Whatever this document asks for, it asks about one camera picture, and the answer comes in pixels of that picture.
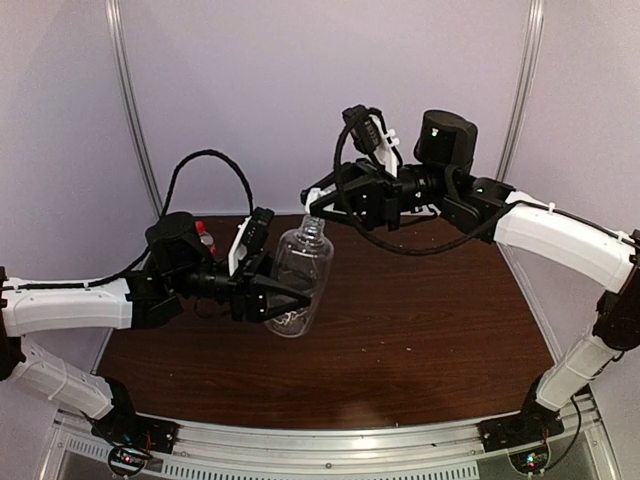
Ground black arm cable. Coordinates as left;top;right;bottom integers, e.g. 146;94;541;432
0;148;255;296
332;107;531;257

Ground clear plastic bottle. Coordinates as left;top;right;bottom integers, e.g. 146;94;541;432
266;215;334;338

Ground aluminium frame post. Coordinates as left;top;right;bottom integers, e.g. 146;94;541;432
105;0;162;218
495;0;545;182

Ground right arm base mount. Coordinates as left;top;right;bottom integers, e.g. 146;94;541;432
478;376;565;476

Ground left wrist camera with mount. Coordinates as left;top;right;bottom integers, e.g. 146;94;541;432
227;207;275;276

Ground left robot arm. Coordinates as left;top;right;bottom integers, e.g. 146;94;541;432
1;208;311;444

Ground front aluminium rail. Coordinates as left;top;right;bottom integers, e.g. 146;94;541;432
49;394;616;480

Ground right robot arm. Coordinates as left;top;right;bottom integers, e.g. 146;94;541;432
301;105;639;442

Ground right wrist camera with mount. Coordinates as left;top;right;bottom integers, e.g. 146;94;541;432
342;105;403;178

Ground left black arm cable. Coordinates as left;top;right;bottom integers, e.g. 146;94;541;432
0;148;255;296

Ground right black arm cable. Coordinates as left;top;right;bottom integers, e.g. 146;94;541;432
332;107;531;257

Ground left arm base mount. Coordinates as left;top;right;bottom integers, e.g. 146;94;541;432
87;378;179;478

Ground red-label cola bottle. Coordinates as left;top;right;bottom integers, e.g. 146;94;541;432
195;221;217;258

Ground right aluminium frame post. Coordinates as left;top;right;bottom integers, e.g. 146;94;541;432
495;0;545;182

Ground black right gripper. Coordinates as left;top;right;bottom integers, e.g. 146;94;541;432
301;155;455;230

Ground white bottle cap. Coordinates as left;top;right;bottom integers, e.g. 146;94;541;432
300;187;326;205

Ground left aluminium frame post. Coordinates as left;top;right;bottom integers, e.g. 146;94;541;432
105;0;162;218

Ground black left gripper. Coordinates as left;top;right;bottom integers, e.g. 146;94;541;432
169;247;316;322

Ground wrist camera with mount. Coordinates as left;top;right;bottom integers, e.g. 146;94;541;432
342;105;403;178
227;207;275;276

